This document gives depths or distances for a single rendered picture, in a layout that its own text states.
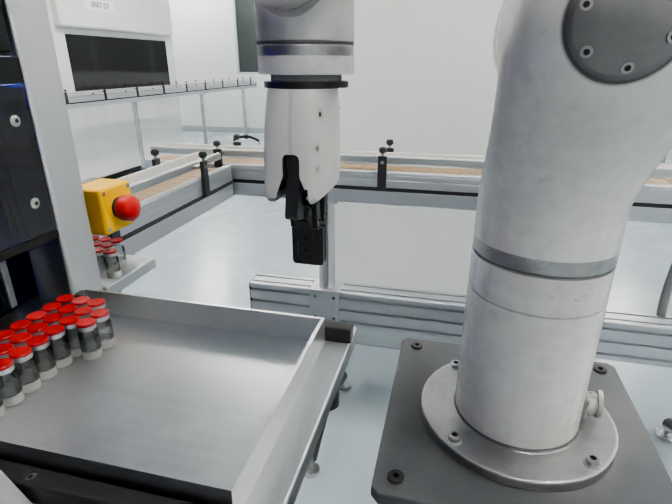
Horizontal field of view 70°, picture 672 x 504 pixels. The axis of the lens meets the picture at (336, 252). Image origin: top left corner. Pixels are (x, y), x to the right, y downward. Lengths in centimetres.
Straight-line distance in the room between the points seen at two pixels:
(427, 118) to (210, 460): 159
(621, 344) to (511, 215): 117
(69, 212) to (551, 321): 61
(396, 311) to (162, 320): 90
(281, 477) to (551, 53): 37
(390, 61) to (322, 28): 148
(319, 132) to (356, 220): 159
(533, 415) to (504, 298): 11
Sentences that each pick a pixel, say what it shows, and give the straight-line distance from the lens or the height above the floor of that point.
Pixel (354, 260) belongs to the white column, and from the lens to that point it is 206.
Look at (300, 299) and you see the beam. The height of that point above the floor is 51.
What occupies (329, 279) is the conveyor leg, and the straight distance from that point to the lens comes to 148.
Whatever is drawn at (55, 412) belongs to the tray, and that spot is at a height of 88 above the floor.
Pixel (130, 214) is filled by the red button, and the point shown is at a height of 99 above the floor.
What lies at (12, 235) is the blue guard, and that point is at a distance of 69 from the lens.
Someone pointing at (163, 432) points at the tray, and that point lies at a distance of 50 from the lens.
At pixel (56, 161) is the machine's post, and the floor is 108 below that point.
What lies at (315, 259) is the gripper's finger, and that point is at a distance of 48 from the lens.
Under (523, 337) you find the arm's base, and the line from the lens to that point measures 44.
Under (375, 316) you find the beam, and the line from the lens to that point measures 148.
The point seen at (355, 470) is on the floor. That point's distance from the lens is 167.
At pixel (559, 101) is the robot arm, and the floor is 118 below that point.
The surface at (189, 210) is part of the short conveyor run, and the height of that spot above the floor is 87.
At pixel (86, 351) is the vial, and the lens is 63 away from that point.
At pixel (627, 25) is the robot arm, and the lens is 32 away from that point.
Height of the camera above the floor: 120
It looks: 22 degrees down
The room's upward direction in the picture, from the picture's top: straight up
